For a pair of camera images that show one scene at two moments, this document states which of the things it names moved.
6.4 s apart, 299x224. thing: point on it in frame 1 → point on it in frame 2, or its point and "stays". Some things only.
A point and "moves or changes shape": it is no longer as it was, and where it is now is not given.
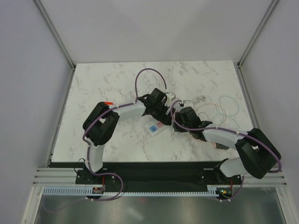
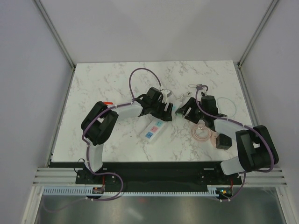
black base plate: x=151 y=174 stays
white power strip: x=152 y=128 moves or changes shape
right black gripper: x=177 y=117 → x=190 y=103
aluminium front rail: x=66 y=176 stays
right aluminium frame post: x=270 y=8 stays
